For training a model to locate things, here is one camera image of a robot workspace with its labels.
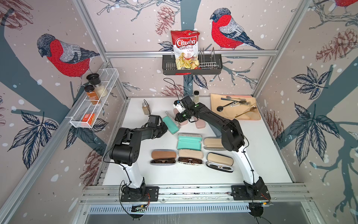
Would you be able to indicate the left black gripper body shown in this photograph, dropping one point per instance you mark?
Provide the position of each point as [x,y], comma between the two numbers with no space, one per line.
[161,129]

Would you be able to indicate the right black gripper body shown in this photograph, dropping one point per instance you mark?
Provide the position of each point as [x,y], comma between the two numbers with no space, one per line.
[182,116]

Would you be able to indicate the pink glasses case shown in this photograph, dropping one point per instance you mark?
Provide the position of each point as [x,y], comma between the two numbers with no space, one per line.
[180,123]
[200,124]

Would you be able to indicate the brown case with sunglasses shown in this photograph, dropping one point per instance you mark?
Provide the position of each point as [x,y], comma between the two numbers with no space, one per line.
[163,157]

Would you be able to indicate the grey teal glasses case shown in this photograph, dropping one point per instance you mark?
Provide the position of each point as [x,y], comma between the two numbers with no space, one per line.
[216,131]

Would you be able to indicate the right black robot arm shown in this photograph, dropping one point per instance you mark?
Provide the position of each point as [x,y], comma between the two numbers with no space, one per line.
[232,138]

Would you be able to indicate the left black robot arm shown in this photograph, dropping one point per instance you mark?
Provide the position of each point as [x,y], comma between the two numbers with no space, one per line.
[125,153]

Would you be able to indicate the beige empty open case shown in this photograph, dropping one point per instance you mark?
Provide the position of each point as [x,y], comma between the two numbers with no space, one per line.
[213,144]

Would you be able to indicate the patterned case with sunglasses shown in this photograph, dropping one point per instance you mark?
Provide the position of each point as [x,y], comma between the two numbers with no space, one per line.
[190,157]

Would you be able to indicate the black case with glasses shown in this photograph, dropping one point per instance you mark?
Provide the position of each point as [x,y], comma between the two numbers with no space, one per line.
[220,162]

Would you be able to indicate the small jar at back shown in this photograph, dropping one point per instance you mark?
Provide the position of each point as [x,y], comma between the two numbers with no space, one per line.
[196,96]

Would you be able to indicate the brown spice jar on table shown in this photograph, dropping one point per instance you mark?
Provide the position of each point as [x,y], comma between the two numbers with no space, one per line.
[146,108]

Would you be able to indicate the black ladle spoon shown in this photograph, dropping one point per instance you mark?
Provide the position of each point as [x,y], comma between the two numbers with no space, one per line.
[241,102]

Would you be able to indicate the iridescent cutlery piece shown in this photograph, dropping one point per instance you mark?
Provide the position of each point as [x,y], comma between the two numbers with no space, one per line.
[232,99]

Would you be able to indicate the silver spoon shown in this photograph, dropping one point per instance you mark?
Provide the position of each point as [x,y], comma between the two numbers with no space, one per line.
[229,97]

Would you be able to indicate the gold spoon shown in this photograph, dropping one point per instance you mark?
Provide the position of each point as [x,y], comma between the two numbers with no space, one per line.
[251,109]

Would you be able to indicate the red Chuba chips bag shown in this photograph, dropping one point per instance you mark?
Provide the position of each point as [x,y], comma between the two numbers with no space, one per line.
[186,49]

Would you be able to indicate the small orange box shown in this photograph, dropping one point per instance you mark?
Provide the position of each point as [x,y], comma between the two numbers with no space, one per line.
[89,118]

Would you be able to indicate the orange spice jar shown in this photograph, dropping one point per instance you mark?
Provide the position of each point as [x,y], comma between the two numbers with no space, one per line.
[92,95]

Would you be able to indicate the black lid salt grinder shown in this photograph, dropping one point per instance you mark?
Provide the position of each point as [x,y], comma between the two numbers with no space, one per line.
[100,89]

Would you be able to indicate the white patterned cutlery handle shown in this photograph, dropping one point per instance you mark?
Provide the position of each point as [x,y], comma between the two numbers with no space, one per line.
[235,104]

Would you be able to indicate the black wire wall basket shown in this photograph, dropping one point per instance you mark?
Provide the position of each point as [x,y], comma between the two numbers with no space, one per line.
[204,64]

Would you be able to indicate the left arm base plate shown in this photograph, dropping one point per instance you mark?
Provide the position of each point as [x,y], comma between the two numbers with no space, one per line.
[139,194]

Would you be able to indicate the white wire wall shelf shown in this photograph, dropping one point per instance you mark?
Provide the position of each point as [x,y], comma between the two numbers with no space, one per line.
[108,77]

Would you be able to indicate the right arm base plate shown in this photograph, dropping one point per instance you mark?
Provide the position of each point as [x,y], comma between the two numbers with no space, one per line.
[243,193]

